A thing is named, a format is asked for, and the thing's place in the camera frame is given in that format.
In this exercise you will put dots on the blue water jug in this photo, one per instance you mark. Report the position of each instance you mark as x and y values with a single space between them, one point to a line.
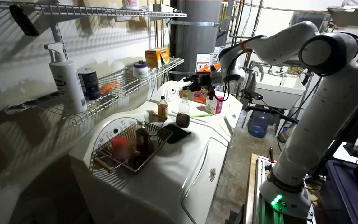
258 122

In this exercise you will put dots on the white jar purple lid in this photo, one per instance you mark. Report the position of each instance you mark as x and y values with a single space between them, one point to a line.
140 70

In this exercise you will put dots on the black cloth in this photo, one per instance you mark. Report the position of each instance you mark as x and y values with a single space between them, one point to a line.
176 133

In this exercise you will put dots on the orange item on shelf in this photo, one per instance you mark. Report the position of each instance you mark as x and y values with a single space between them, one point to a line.
108 87

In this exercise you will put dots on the white spray bottle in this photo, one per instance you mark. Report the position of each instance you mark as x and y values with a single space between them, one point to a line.
66 80

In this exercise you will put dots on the small dark bottle in basket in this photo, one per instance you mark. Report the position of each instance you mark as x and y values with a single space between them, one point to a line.
142 139

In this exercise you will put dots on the green plastic stick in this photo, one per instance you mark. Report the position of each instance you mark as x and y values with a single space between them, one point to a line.
198 116

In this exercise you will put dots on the orange fabric softener box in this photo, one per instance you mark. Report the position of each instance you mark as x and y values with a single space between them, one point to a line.
157 57

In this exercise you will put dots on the white bottle pink label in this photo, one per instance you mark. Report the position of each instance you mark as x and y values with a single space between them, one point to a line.
214 102

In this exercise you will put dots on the amber vinegar bottle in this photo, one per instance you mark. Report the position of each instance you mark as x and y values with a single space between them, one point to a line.
162 109

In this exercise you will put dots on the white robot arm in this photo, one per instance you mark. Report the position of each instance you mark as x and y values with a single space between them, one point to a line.
331 56

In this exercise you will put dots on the white washer left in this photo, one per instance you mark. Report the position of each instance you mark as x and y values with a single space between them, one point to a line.
175 187

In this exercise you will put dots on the red lid jar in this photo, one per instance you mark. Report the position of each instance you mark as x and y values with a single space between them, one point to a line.
121 148

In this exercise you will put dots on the white dryer right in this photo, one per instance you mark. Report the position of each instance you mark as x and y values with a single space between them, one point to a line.
174 91

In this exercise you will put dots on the dark blue can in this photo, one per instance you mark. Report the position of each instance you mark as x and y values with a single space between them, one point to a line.
89 82

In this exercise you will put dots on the wicker basket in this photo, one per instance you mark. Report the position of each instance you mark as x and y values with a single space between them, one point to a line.
103 157

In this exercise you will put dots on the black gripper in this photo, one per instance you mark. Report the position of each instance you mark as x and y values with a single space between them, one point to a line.
205 80

